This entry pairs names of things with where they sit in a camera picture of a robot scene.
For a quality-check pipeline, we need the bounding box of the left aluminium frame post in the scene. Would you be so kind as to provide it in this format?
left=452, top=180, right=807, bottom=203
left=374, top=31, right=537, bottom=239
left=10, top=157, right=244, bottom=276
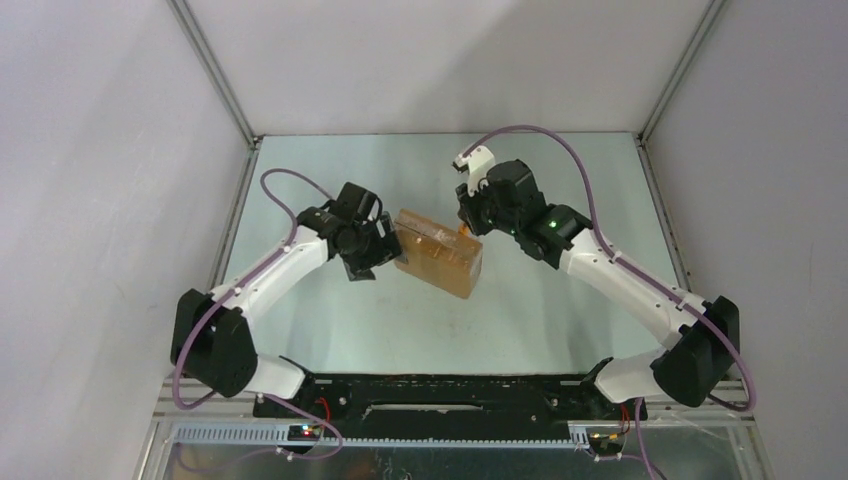
left=167, top=0, right=259, bottom=150

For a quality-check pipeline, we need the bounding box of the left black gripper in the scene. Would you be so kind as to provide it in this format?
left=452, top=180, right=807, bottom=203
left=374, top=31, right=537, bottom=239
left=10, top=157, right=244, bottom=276
left=339, top=212, right=407, bottom=282

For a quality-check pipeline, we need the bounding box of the controller board with leds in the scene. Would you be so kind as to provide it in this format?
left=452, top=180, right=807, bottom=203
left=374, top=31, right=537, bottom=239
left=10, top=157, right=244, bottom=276
left=286, top=424, right=323, bottom=443
left=586, top=433, right=626, bottom=462

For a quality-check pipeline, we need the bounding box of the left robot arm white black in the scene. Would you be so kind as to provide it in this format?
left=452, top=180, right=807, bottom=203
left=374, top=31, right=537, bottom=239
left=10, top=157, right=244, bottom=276
left=171, top=205, right=402, bottom=417

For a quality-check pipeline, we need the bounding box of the right controller board with leds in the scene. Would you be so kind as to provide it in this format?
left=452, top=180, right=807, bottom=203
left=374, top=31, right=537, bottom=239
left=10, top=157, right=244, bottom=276
left=586, top=433, right=626, bottom=462

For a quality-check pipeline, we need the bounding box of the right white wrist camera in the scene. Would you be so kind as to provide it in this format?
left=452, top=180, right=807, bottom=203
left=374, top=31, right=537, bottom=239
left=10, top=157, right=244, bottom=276
left=452, top=146, right=496, bottom=197

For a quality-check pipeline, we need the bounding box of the left controller board with leds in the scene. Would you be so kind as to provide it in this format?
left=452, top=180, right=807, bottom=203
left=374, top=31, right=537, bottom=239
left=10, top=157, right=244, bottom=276
left=286, top=424, right=323, bottom=443

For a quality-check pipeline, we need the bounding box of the grey slotted cable duct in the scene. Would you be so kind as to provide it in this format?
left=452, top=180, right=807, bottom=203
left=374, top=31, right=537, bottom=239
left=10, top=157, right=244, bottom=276
left=171, top=422, right=589, bottom=449

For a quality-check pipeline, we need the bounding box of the aluminium frame post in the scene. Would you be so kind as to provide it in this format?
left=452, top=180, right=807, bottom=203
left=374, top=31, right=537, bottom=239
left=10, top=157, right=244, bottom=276
left=167, top=0, right=259, bottom=150
left=637, top=0, right=729, bottom=144

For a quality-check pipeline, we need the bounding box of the right aluminium frame post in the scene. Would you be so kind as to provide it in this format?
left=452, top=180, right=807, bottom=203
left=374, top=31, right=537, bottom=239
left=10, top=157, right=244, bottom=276
left=637, top=0, right=729, bottom=144

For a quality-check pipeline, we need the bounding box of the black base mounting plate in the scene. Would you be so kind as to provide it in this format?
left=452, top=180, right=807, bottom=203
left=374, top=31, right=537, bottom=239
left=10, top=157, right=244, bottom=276
left=291, top=373, right=648, bottom=440

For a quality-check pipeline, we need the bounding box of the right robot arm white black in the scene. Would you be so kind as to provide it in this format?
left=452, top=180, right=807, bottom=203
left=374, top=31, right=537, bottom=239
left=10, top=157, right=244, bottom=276
left=453, top=156, right=739, bottom=418

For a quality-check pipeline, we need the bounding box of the brown cardboard express box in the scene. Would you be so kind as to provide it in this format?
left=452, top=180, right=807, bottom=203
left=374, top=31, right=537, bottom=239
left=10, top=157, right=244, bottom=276
left=394, top=209, right=483, bottom=299

